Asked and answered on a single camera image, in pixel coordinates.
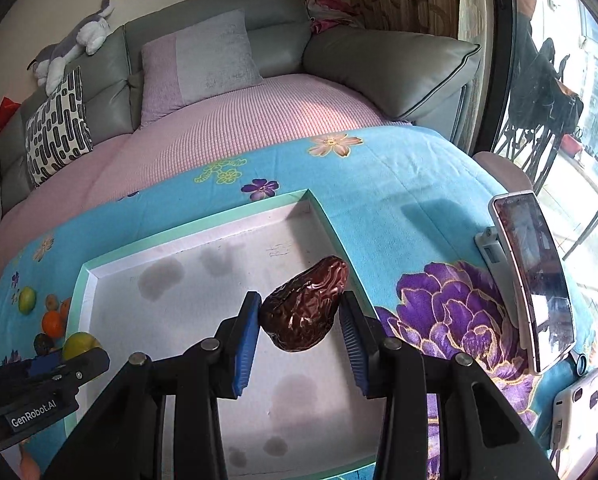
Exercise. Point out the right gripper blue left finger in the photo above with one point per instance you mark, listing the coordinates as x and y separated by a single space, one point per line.
238 338

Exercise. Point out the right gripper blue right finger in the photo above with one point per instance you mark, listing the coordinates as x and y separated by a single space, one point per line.
370 360

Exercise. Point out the dark red date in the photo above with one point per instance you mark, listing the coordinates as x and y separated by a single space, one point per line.
300 313
43 344

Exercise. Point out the round green apple-like fruit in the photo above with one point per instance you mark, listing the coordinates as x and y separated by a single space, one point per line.
77 344

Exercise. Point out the orange tangerine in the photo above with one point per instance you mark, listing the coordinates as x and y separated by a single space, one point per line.
65 308
53 324

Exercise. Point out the oval green jujube fruit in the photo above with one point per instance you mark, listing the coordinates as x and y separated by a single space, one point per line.
27 300

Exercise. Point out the brown longan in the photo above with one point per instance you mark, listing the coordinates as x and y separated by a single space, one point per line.
51 303

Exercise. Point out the person's left hand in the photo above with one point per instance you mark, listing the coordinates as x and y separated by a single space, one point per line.
28 467

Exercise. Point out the teal shallow tray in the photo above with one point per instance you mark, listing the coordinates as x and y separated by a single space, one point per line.
301 415

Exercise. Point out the white phone stand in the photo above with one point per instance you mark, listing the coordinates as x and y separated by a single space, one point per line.
495 259

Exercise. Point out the smartphone on stand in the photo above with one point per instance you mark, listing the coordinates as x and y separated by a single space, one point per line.
542 296

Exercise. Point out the white power bank device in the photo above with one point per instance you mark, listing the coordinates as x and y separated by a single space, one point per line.
575 412

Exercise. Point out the pink sofa seat cover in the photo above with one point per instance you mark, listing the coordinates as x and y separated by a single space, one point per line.
281 109

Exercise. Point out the grey sofa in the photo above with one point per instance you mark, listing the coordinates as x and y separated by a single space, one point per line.
409 77

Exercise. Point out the black white patterned cushion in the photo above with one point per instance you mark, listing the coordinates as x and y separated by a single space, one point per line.
57 133

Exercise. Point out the pink and grey cushion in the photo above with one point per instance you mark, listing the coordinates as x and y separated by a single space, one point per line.
196 63

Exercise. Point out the red bag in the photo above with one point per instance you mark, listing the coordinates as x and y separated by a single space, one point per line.
8 108

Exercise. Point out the pink floral cloth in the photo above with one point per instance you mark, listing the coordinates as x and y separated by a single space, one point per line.
327 14

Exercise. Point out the grey white plush toy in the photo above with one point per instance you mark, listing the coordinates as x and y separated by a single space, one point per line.
48 66

